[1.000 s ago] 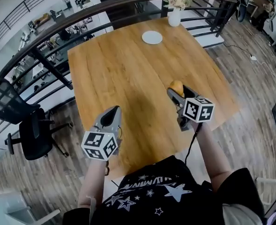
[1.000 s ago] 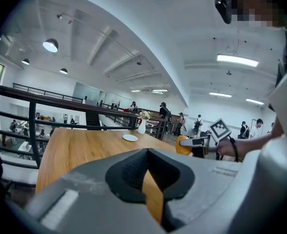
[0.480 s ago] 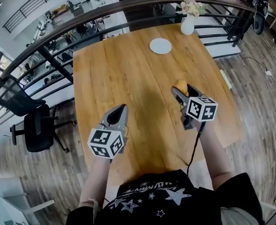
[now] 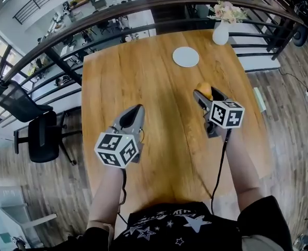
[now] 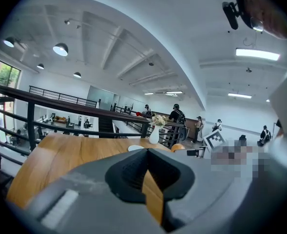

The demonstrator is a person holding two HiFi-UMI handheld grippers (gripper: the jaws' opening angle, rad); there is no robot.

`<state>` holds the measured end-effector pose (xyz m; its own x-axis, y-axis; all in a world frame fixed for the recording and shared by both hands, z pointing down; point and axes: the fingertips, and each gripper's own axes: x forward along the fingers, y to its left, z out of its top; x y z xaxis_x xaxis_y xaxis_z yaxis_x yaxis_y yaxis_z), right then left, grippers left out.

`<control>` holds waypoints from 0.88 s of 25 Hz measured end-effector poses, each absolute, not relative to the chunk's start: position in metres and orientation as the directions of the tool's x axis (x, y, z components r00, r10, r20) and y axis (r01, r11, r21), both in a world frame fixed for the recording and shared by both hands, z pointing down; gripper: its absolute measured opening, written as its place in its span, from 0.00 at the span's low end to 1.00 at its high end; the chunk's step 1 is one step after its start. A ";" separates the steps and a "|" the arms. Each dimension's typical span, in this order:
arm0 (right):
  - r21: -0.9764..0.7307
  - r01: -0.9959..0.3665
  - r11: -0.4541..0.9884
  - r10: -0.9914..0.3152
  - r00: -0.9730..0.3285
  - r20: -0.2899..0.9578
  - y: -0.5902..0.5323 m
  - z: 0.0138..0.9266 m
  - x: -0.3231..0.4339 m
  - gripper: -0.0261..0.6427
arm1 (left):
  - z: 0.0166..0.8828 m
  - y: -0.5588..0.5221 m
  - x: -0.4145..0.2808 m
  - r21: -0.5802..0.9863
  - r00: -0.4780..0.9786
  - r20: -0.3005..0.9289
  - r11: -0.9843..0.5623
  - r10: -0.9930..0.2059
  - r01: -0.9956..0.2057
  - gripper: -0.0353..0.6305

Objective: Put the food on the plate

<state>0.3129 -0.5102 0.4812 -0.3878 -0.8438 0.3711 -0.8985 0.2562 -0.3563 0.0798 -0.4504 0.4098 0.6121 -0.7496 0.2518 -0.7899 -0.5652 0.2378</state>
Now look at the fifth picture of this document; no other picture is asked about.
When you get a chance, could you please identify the orange round object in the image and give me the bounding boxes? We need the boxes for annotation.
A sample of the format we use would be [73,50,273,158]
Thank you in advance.
[171,143,186,153]

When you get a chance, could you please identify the wooden table with white legs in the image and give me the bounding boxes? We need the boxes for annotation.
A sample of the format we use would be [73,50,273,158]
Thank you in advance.
[6,133,173,225]

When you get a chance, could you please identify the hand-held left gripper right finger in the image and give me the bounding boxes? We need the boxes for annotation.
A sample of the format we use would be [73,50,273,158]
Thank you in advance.
[148,148,233,233]

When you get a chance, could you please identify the person's eyeglasses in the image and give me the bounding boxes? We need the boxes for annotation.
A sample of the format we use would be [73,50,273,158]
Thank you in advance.
[249,17,265,33]

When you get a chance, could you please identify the distant black railing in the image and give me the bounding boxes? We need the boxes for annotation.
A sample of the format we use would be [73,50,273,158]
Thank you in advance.
[29,85,98,108]

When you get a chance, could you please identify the dark metal railing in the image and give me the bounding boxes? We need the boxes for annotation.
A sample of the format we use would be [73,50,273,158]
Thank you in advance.
[0,84,185,165]

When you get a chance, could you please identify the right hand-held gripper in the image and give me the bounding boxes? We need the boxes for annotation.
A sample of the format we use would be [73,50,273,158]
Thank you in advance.
[186,130,227,158]

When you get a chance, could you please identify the black head-worn camera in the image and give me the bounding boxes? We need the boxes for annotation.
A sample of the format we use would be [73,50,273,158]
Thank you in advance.
[222,0,241,31]

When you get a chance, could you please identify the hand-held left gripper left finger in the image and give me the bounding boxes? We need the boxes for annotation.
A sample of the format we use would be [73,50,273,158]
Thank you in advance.
[23,148,170,234]

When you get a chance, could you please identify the person's head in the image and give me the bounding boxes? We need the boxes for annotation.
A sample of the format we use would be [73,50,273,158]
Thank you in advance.
[234,0,287,40]

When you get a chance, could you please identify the large window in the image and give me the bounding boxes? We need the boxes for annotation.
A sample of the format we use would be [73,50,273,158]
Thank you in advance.
[0,62,21,88]

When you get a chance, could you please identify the white vase with flowers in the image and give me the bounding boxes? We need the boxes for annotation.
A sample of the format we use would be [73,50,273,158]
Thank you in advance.
[148,114,168,145]

